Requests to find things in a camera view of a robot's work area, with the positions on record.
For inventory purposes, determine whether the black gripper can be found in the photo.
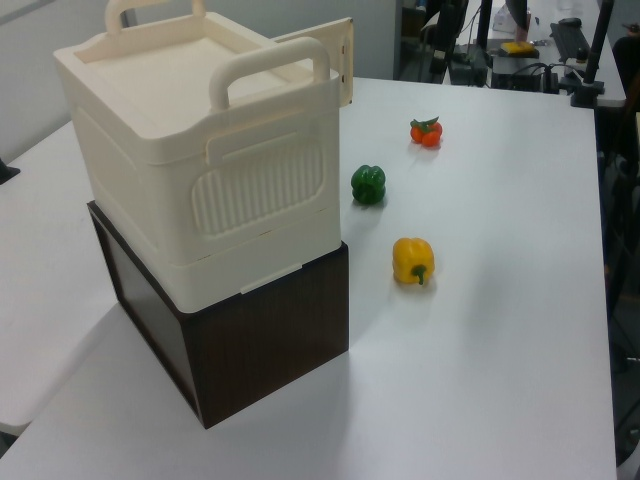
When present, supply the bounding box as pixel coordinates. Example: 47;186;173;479
424;9;452;84

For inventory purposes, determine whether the black pole with clamp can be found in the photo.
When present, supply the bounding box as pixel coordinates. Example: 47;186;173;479
570;0;616;108

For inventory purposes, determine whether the black electronics box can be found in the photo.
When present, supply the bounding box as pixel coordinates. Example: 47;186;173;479
491;53;557;94

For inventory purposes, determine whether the black monitor stand pole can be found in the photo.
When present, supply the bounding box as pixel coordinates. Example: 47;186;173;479
474;0;495;52

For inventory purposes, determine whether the yellow bell pepper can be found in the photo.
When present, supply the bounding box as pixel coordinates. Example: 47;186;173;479
391;236;436;287

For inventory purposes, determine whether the black bracket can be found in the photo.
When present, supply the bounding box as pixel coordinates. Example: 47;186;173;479
0;158;22;187

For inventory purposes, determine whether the dark brown wooden box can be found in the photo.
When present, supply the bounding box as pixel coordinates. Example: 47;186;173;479
86;200;351;430

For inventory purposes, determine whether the black keyboard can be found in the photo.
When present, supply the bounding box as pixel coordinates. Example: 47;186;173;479
549;22;597;65

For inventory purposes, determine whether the orange tomato cluster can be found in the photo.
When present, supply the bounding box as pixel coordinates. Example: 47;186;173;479
409;115;444;148

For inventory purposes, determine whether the cream cabinet door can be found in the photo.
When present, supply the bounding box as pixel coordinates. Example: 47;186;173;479
276;16;356;109

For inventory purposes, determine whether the dark office chair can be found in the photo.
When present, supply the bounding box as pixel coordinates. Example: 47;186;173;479
611;34;640;109

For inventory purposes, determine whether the green bell pepper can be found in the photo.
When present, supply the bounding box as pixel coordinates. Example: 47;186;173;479
350;164;387;206

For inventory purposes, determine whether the cream plastic storage cabinet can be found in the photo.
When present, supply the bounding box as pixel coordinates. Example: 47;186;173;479
52;0;342;315

